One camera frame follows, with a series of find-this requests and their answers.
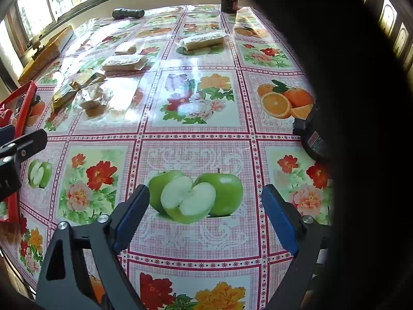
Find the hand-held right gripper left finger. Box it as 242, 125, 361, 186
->
35, 184, 151, 310

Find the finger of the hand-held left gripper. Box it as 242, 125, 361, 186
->
0, 128, 48, 168
0, 125, 16, 147

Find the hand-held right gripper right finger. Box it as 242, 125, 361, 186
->
261, 184, 334, 310

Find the red tray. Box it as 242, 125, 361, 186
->
0, 81, 37, 223

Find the long beige snack packet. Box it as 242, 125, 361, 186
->
179, 32, 226, 51

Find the gold snack packet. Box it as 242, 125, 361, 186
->
52, 69, 107, 110

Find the clear packet with brown pastry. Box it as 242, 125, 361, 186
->
79, 84, 113, 118

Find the black labelled device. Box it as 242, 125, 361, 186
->
292, 116, 330, 162

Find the floral fruit printed tablecloth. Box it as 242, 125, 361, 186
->
0, 5, 334, 310

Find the yellow cardboard box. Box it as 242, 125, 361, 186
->
18, 26, 75, 84

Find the beige biscuit packet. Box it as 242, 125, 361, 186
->
102, 56, 147, 72

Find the small clear cream packet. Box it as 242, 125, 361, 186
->
114, 42, 138, 55

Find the black flashlight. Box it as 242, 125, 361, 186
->
112, 7, 145, 19

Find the clear packet with cream biscuits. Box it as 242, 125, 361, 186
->
235, 6, 260, 26

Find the panelled wooden door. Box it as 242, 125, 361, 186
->
353, 0, 413, 72

